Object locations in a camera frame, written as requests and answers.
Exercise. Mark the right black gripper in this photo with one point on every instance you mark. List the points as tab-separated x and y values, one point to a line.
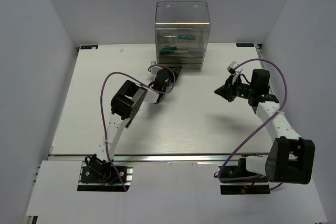
227	90

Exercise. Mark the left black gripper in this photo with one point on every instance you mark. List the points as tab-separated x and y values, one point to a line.
176	70

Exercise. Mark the long green handle screwdriver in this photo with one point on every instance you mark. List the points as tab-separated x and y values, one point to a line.
173	49

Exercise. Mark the short green handle screwdriver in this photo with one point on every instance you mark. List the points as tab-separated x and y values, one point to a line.
181	37

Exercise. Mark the clear plastic drawer cabinet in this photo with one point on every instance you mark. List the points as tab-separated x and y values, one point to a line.
182	30

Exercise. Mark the silver wrench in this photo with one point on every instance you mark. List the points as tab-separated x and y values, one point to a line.
187	64

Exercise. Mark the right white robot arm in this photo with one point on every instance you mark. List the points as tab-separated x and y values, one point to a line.
290	159

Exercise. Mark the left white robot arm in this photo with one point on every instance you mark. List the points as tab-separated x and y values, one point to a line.
125	104

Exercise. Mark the blue label right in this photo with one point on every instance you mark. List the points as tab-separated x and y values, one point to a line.
241	44

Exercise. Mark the blue label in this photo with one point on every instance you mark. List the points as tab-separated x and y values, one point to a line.
241	44
89	47

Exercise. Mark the small black green screwdriver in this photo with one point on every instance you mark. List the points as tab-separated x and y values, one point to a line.
129	123

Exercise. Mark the blue label left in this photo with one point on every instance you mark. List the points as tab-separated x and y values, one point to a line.
89	47

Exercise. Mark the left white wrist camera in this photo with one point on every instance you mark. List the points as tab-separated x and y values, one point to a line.
154	68

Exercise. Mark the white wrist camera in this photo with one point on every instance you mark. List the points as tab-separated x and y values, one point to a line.
154	68
235	69

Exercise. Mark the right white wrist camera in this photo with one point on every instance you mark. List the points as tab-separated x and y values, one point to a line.
235	69

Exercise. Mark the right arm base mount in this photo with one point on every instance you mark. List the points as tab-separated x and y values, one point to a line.
235	179

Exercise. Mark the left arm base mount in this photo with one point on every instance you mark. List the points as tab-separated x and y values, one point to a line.
97	175

